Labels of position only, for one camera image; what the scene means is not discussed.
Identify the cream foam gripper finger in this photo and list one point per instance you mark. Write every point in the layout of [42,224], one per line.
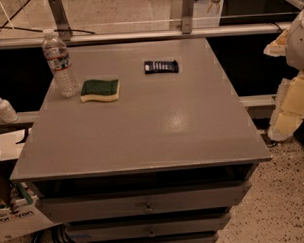
[277,47]
[289,111]

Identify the clear plastic water bottle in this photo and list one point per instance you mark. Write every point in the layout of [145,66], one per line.
[59,61]

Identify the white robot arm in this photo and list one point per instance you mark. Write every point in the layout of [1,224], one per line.
[295,43]

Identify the white pump dispenser bottle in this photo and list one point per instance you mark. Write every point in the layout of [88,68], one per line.
[7,112]

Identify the grey drawer cabinet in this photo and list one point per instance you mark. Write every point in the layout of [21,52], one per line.
[164,163]

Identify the green and yellow sponge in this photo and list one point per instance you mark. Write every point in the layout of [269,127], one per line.
[100,90]

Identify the white cardboard box with items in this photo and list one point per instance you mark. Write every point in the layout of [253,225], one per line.
[20,215]

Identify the metal frame rail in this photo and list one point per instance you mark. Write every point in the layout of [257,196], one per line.
[231,30]

